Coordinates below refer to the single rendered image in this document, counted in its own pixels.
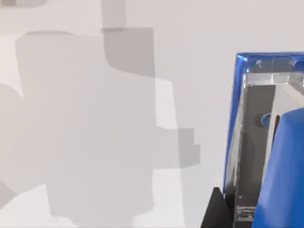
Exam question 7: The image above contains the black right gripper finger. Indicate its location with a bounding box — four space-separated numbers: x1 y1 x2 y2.
200 187 234 228

